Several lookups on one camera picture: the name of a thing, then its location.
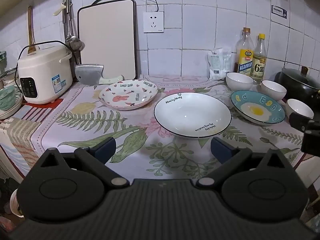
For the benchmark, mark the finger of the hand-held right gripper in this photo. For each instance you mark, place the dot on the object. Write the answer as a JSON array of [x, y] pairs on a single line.
[[300, 122]]

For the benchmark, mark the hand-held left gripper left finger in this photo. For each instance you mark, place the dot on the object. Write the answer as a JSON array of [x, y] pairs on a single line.
[[106, 150]]

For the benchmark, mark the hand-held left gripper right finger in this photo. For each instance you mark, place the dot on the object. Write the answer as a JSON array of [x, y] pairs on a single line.
[[221, 150]]

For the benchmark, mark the white bowl dark rim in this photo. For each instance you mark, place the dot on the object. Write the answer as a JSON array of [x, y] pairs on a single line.
[[273, 90], [239, 81], [298, 107]]

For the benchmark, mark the large white plate black rim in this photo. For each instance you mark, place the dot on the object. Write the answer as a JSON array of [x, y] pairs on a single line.
[[192, 115]]

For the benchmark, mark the blue fried egg plate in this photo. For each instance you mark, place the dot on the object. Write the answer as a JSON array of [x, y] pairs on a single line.
[[255, 110]]

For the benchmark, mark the rabbit print plate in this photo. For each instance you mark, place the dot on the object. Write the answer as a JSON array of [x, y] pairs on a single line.
[[127, 95]]

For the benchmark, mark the black pot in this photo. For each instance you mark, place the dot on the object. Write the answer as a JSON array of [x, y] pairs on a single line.
[[292, 85]]

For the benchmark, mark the floral tablecloth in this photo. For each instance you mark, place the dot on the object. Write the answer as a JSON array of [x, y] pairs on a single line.
[[82, 120]]

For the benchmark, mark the clear vinegar bottle yellow cap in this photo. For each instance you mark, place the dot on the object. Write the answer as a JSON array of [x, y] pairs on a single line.
[[259, 62]]

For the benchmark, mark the white salt bag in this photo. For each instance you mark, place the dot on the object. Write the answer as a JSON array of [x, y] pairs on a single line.
[[218, 63]]

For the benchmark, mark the yellow label oil bottle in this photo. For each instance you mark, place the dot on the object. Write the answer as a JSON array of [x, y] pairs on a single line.
[[244, 55]]

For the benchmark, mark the striped cloth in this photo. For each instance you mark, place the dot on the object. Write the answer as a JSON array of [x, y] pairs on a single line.
[[17, 140]]

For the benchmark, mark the white rice cooker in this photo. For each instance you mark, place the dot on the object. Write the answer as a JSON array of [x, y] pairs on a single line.
[[45, 70]]

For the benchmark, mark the white cutting board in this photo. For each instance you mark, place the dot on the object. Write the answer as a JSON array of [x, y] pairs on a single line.
[[107, 40]]

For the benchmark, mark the metal ladle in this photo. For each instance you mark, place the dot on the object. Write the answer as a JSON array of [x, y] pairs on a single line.
[[75, 43]]

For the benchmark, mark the green colander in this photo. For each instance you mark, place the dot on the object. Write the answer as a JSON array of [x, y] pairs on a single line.
[[7, 97]]

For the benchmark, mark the wooden spatula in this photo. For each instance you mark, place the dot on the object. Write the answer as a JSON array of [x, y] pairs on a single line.
[[30, 30]]

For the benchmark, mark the wall sticker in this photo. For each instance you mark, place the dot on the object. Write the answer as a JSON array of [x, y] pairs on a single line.
[[279, 11]]

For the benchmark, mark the white wall socket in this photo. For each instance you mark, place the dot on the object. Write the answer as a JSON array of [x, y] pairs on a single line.
[[153, 22]]

